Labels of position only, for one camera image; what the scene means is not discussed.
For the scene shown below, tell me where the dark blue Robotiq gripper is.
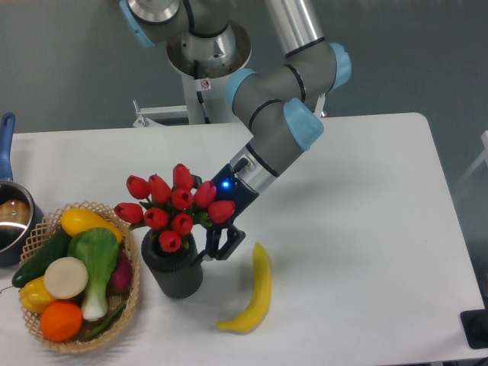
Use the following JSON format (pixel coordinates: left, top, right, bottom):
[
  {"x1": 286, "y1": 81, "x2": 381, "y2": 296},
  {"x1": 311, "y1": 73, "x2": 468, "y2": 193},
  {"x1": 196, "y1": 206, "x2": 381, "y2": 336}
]
[{"x1": 191, "y1": 163, "x2": 259, "y2": 266}]

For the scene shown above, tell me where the red tulip bouquet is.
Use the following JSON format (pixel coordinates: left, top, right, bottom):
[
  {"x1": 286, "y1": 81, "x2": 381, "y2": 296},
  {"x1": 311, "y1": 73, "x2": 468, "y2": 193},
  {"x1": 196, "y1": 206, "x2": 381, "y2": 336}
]
[{"x1": 114, "y1": 163, "x2": 236, "y2": 256}]

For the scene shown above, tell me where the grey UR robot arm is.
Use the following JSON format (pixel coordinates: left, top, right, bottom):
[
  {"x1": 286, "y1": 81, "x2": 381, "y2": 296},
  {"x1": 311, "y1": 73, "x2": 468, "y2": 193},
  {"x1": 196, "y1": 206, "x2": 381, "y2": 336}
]
[{"x1": 119, "y1": 1, "x2": 352, "y2": 214}]

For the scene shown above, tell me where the dark grey ribbed vase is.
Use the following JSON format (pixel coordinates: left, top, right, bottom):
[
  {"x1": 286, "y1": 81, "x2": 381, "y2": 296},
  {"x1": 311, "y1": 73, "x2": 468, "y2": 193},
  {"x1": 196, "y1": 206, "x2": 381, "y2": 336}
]
[{"x1": 141, "y1": 231, "x2": 203, "y2": 299}]

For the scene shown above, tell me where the yellow banana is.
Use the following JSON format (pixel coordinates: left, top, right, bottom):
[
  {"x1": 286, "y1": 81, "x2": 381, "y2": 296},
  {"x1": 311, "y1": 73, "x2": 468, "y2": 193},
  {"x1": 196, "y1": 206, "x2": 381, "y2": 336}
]
[{"x1": 217, "y1": 242, "x2": 272, "y2": 334}]

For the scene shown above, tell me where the purple sweet potato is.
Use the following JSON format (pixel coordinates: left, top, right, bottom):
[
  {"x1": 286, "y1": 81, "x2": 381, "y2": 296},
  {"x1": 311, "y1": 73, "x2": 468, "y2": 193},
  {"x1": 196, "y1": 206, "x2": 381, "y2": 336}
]
[{"x1": 110, "y1": 251, "x2": 133, "y2": 291}]

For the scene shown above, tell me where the green bok choy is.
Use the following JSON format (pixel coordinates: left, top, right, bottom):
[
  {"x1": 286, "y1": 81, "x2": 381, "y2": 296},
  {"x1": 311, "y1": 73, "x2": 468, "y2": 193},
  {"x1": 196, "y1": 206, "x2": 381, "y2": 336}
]
[{"x1": 68, "y1": 227, "x2": 119, "y2": 322}]

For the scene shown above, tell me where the green bean pod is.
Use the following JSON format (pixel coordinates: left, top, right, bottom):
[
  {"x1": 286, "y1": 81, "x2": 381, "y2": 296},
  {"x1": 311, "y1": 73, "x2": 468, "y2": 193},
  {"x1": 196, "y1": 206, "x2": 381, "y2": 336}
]
[{"x1": 80, "y1": 302, "x2": 126, "y2": 342}]

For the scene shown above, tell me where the yellow squash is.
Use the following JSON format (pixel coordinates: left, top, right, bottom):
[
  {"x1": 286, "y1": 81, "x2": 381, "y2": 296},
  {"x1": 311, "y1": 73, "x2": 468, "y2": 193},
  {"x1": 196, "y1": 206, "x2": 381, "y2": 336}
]
[{"x1": 60, "y1": 208, "x2": 124, "y2": 244}]

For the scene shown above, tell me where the dark green cucumber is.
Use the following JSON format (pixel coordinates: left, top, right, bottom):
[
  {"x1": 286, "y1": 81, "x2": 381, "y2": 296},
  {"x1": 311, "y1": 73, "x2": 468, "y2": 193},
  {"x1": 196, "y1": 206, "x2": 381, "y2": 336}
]
[{"x1": 11, "y1": 228, "x2": 71, "y2": 288}]

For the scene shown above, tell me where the cream round radish slice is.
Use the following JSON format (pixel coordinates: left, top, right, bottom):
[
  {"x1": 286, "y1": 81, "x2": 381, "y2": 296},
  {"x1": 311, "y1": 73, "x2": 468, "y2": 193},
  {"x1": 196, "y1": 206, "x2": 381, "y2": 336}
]
[{"x1": 43, "y1": 257, "x2": 88, "y2": 300}]

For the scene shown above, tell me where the woven wicker basket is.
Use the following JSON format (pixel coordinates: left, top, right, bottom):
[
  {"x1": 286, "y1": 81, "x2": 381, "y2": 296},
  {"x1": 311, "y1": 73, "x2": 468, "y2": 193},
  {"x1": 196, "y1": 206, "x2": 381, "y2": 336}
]
[{"x1": 20, "y1": 201, "x2": 140, "y2": 354}]

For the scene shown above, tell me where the orange fruit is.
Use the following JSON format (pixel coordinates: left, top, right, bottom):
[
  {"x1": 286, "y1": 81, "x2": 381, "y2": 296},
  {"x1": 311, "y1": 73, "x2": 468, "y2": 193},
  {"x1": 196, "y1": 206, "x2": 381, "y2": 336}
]
[{"x1": 40, "y1": 300, "x2": 83, "y2": 342}]

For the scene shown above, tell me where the yellow bell pepper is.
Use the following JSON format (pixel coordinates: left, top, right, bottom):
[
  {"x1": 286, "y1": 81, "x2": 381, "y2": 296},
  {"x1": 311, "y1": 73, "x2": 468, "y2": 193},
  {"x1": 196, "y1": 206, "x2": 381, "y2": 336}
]
[{"x1": 19, "y1": 276, "x2": 57, "y2": 313}]

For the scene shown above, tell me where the black device at table edge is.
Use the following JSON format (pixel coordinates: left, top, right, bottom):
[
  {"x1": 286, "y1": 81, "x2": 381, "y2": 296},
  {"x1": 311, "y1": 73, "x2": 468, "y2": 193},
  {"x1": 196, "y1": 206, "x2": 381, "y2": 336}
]
[{"x1": 460, "y1": 309, "x2": 487, "y2": 349}]

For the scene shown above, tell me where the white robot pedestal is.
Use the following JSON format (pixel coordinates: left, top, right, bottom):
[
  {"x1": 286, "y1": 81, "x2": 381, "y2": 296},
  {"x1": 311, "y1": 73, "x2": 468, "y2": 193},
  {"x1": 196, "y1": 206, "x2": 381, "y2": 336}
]
[{"x1": 181, "y1": 74, "x2": 240, "y2": 124}]

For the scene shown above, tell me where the white metal base frame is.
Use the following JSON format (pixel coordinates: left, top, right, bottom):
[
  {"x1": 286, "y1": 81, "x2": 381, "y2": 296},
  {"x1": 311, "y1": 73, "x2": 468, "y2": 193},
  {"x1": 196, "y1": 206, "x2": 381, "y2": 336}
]
[{"x1": 131, "y1": 91, "x2": 329, "y2": 128}]

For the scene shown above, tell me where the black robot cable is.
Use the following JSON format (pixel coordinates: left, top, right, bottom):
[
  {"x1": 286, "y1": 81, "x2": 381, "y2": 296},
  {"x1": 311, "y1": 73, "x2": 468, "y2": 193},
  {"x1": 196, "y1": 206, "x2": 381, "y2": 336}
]
[{"x1": 192, "y1": 59, "x2": 211, "y2": 124}]

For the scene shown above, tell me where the blue handled saucepan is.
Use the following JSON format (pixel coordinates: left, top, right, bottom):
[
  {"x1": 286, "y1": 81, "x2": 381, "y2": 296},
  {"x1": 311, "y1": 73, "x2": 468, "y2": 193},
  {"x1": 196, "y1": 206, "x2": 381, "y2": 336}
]
[{"x1": 1, "y1": 112, "x2": 43, "y2": 268}]

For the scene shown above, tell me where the white frame at right edge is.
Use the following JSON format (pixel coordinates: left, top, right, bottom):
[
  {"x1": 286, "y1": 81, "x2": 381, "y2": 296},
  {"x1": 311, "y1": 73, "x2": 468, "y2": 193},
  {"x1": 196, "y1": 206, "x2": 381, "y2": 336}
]
[{"x1": 454, "y1": 130, "x2": 487, "y2": 194}]

